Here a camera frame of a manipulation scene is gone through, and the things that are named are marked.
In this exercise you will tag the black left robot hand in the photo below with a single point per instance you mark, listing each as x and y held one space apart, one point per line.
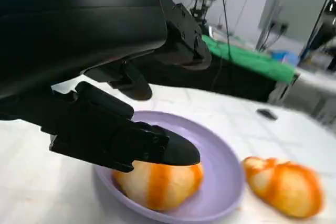
78 24

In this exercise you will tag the lilac plate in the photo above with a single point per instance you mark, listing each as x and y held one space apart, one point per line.
212 195

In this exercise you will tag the green cloth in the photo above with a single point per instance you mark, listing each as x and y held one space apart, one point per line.
252 62

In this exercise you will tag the black table grommet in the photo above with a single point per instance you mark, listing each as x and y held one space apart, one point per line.
266 114

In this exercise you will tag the black metal pole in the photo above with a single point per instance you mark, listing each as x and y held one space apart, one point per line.
319 19

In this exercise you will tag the orange and white bread roll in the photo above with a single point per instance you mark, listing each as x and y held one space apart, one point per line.
162 184
286 187

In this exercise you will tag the grey monitor panel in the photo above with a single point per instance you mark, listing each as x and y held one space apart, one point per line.
294 3

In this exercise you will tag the blue box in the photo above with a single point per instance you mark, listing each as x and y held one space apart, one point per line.
284 56

